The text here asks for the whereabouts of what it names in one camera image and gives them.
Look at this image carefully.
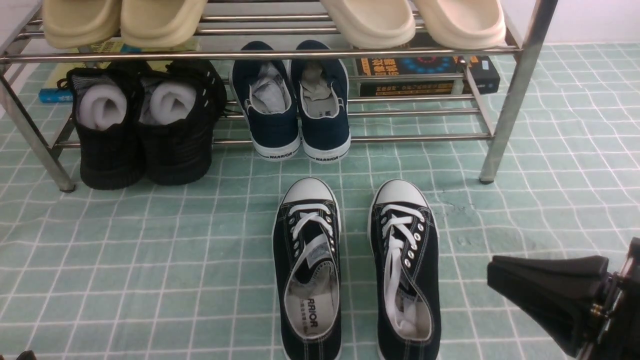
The beige slipper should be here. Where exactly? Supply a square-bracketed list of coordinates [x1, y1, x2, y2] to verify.
[41, 0, 122, 49]
[120, 0, 208, 48]

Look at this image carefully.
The beige slipper far left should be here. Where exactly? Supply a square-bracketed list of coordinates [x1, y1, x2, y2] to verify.
[41, 0, 122, 49]

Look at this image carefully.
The black mesh sneaker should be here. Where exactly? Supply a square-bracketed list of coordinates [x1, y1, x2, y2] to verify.
[135, 59, 227, 186]
[57, 60, 150, 191]

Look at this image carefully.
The yellow printed box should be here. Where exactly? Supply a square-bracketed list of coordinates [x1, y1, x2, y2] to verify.
[43, 38, 202, 90]

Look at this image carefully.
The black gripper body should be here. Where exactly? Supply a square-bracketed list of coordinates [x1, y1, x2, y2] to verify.
[576, 237, 640, 360]

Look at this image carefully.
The blue small box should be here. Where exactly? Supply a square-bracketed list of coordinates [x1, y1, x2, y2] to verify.
[38, 88, 74, 104]

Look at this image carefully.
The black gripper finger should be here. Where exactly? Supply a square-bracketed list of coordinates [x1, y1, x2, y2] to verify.
[487, 255, 610, 306]

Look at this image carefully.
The cream slipper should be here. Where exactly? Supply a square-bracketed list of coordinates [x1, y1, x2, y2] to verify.
[320, 0, 416, 50]
[413, 0, 506, 50]

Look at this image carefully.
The black mesh sneaker right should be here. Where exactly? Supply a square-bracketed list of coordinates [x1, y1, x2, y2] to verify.
[135, 59, 227, 186]

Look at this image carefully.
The metal shoe rack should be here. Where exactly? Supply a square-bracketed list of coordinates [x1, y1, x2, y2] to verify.
[1, 0, 558, 193]

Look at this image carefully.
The black box with print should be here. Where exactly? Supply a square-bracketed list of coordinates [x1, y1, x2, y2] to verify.
[352, 55, 501, 97]

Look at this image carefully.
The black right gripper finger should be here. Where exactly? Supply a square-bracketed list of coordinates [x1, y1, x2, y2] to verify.
[493, 285, 601, 358]

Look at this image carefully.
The navy canvas shoe right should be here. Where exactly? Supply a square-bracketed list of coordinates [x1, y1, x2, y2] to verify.
[287, 58, 352, 164]

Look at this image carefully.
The navy canvas shoe left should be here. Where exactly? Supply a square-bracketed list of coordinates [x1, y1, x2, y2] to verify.
[229, 59, 301, 162]

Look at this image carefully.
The black mesh sneaker left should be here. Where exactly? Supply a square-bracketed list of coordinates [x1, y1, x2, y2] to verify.
[57, 60, 150, 191]

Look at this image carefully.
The black canvas sneaker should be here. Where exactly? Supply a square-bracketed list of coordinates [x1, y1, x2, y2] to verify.
[367, 178, 442, 360]
[272, 177, 342, 360]

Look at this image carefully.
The cream slipper far right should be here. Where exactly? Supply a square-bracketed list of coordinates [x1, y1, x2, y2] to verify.
[413, 0, 506, 50]

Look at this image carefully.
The navy canvas shoe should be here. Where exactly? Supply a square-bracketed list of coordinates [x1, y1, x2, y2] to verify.
[287, 58, 352, 164]
[229, 59, 301, 162]

